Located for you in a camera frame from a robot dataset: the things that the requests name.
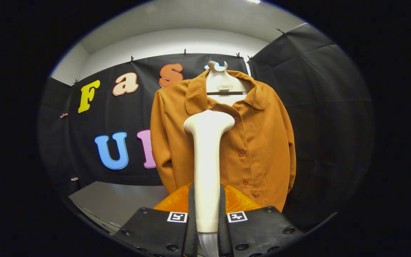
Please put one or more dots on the grey cabinet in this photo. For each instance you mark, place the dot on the grey cabinet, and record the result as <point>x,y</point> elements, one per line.
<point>120,200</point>

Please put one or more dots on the row of black cloth clips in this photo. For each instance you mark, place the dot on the row of black cloth clips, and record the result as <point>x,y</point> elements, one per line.
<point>185,53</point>

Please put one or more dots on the white clothes hanger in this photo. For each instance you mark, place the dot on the white clothes hanger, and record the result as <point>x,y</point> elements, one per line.
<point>223,78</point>

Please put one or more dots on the black backdrop cloth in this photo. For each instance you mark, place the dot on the black backdrop cloth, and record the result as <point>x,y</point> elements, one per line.
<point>316,107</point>

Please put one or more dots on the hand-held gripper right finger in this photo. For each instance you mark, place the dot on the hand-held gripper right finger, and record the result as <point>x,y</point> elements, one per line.
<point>224,235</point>

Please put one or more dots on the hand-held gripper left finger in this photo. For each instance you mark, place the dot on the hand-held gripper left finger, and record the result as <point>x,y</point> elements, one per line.
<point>190,235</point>

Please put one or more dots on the long ceiling light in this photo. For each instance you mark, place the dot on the long ceiling light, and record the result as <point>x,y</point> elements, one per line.
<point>253,1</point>

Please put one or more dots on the orange button-up shirt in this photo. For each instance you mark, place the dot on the orange button-up shirt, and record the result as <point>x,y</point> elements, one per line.
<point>262,142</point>

